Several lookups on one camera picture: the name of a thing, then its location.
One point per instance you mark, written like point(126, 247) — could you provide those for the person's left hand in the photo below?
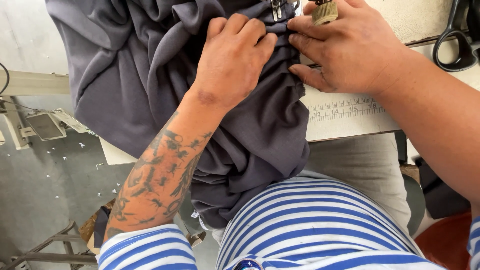
point(228, 67)

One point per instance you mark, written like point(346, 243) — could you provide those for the person's right hand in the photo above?
point(356, 52)

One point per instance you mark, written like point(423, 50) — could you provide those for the grey fabric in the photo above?
point(138, 75)

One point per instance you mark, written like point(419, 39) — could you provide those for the tan knurled knob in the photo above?
point(324, 13)

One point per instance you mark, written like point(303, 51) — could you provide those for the printed ruler strip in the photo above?
point(345, 109)

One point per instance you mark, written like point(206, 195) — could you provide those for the metal sewing presser foot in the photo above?
point(276, 8)

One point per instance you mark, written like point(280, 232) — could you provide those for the black scissors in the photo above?
point(455, 45)

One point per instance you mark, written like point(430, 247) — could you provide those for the beige trousers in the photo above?
point(360, 168)

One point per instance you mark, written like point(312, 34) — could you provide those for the dark cloth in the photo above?
point(438, 191)

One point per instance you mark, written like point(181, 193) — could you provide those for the white paper tag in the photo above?
point(71, 120)

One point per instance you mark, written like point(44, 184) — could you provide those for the blue white striped shirt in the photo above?
point(311, 228)

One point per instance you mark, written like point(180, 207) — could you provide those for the grey sewing machine pedal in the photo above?
point(45, 126)

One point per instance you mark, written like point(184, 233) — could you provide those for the wooden seat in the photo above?
point(93, 225)

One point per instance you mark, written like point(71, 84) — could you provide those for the red stool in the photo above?
point(446, 243)

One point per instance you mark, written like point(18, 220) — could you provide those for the grey metal frame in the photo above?
point(48, 257)

